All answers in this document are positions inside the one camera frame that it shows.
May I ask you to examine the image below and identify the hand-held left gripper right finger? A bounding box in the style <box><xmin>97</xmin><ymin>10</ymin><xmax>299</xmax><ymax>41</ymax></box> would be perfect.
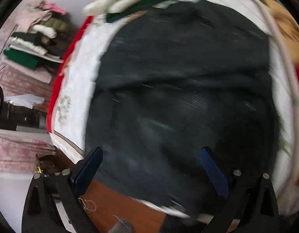
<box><xmin>199</xmin><ymin>147</ymin><xmax>280</xmax><ymax>233</ymax></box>

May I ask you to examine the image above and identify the grey shoe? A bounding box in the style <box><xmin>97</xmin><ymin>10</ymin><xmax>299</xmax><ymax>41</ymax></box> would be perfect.
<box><xmin>110</xmin><ymin>216</ymin><xmax>135</xmax><ymax>233</ymax></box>

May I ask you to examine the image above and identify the orange printed blanket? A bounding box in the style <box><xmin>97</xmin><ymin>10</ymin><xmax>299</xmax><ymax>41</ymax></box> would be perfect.
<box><xmin>245</xmin><ymin>0</ymin><xmax>299</xmax><ymax>65</ymax></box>

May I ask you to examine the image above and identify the white cloth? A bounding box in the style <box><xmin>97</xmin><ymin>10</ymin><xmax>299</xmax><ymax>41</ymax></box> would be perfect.
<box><xmin>6</xmin><ymin>94</ymin><xmax>45</xmax><ymax>109</ymax></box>

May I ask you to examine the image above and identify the large dark garment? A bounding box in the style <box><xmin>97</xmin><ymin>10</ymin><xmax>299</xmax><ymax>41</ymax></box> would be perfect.
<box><xmin>85</xmin><ymin>0</ymin><xmax>281</xmax><ymax>220</ymax></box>

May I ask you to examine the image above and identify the white curved tube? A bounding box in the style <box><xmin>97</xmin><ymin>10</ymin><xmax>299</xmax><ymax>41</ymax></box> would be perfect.
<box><xmin>234</xmin><ymin>0</ymin><xmax>299</xmax><ymax>183</ymax></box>

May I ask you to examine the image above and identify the red blanket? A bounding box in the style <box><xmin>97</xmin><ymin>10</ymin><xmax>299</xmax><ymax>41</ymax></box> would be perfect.
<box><xmin>46</xmin><ymin>16</ymin><xmax>95</xmax><ymax>134</ymax></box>

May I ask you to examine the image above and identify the dark green garment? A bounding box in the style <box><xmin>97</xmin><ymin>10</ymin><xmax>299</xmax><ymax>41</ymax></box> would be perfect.
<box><xmin>106</xmin><ymin>0</ymin><xmax>180</xmax><ymax>23</ymax></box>

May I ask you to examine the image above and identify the white printed bedsheet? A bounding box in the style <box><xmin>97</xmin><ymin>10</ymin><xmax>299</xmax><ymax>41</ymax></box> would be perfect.
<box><xmin>49</xmin><ymin>0</ymin><xmax>299</xmax><ymax>220</ymax></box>

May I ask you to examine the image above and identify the stack of folded clothes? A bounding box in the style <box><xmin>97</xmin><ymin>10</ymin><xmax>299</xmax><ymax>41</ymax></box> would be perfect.
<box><xmin>4</xmin><ymin>0</ymin><xmax>72</xmax><ymax>71</ymax></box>

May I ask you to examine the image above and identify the pink plush cover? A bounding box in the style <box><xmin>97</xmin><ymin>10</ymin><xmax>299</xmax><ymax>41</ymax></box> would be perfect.
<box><xmin>0</xmin><ymin>17</ymin><xmax>58</xmax><ymax>173</ymax></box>

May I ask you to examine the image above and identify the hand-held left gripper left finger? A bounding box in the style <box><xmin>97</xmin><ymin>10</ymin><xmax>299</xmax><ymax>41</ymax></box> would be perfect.
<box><xmin>22</xmin><ymin>147</ymin><xmax>104</xmax><ymax>233</ymax></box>

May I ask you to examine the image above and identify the white thread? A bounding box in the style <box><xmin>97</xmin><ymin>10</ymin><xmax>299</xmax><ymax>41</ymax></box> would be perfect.
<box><xmin>78</xmin><ymin>198</ymin><xmax>97</xmax><ymax>211</ymax></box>

